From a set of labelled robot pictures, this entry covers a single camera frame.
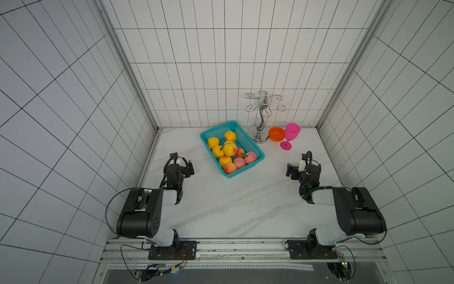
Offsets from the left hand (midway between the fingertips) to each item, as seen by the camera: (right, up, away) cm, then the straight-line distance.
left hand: (181, 164), depth 95 cm
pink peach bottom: (+32, +1, 0) cm, 32 cm away
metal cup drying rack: (+46, +17, +19) cm, 53 cm away
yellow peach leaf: (+27, +9, -1) cm, 29 cm away
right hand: (+65, +2, -1) cm, 66 cm away
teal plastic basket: (+35, +14, +10) cm, 39 cm away
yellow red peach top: (+24, +3, 0) cm, 24 cm away
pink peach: (+39, +4, 0) cm, 39 cm away
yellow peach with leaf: (+17, +12, +8) cm, 22 cm away
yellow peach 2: (+19, +7, +5) cm, 21 cm away
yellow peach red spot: (+27, +12, +5) cm, 30 cm away
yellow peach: (+27, +17, +13) cm, 35 cm away
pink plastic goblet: (+63, +19, +3) cm, 65 cm away
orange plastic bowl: (+58, +17, +18) cm, 63 cm away
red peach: (+27, -1, -6) cm, 27 cm away
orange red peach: (+33, +8, +5) cm, 34 cm away
